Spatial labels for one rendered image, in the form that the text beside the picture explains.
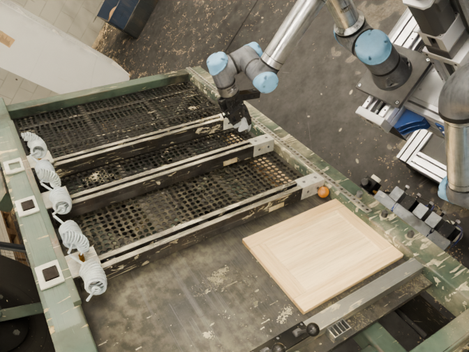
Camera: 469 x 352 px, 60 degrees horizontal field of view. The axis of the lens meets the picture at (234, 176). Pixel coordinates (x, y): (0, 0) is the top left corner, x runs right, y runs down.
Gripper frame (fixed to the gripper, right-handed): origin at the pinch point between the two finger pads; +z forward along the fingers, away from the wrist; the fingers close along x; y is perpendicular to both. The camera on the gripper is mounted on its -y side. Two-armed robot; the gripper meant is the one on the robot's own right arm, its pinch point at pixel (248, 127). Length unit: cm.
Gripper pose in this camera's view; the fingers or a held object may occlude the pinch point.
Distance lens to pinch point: 166.9
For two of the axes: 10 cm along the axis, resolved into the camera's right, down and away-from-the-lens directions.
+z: 3.0, 6.3, 7.2
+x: 5.5, 5.0, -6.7
